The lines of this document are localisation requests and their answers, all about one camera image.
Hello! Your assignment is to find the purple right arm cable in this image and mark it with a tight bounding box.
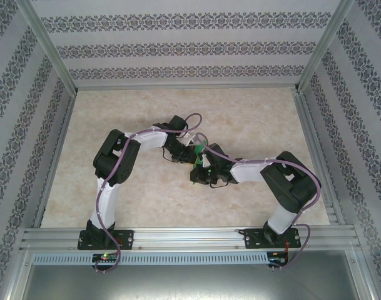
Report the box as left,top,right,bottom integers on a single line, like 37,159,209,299
195,132,323,271

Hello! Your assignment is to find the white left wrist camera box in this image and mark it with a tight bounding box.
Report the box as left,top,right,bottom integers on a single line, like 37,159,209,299
182,133,198,148

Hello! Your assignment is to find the aluminium mounting rail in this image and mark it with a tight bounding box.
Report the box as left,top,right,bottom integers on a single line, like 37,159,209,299
19,226,362,251

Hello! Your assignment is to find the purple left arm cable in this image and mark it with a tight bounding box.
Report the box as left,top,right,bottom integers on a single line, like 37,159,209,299
95,112,205,274

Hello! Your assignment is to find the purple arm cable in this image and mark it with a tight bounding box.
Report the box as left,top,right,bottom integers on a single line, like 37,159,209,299
95,112,205,274
195,132,323,271

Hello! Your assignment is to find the green square paper sheet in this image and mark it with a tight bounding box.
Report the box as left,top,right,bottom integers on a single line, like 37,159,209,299
191,140,209,187

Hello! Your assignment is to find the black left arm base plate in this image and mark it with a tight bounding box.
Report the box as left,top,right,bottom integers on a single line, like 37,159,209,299
77,229,135,251

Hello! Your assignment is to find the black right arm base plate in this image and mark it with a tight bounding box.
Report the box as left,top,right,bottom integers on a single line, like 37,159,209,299
243,227,302,249

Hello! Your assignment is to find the aluminium corner post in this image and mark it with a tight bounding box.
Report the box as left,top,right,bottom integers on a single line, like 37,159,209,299
16,0,79,95
294,0,356,93

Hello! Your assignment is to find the aluminium side rail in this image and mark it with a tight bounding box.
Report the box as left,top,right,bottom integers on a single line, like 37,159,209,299
32,93,77,229
292,92,346,226

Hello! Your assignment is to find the slotted grey cable duct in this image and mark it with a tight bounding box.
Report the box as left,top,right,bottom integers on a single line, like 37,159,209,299
32,251,270,266

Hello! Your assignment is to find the circuit board with green light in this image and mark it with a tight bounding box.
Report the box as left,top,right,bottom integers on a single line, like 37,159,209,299
92,253,118,263

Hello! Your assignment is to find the grey sheet metal panel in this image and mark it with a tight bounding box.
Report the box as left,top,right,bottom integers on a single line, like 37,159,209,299
2,249,378,300

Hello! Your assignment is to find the aluminium back rail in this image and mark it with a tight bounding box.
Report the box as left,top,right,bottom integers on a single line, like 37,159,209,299
74,84,299,92

